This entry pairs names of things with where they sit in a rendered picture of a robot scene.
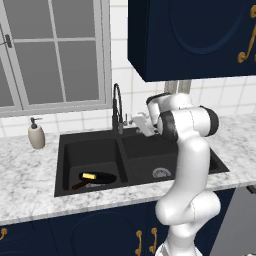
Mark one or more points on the grey dishwasher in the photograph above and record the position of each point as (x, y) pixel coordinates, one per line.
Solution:
(235, 223)

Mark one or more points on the black frying pan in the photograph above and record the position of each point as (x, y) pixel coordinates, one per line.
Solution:
(103, 178)

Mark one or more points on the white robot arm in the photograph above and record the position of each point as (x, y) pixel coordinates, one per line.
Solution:
(191, 156)

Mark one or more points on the dark window latch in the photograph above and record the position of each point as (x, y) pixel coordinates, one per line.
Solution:
(7, 41)

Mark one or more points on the silver tap lever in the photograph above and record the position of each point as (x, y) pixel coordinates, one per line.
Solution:
(126, 120)

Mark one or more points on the navy wall cupboard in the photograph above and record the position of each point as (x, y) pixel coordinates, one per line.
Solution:
(193, 36)

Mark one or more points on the black double sink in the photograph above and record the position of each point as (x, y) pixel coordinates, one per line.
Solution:
(143, 156)

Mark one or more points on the yellow sponge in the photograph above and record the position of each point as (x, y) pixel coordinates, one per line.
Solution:
(89, 176)

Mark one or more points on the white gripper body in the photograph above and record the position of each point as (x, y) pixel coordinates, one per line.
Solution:
(144, 124)

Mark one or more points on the grey framed window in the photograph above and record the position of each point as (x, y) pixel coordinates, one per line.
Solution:
(56, 53)

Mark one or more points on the black spring tap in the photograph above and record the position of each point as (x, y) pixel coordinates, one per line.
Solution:
(116, 110)

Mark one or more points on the beige soap dispenser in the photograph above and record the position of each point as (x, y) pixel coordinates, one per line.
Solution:
(36, 136)

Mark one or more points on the navy base cupboard door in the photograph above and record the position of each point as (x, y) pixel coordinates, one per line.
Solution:
(216, 196)
(96, 233)
(23, 240)

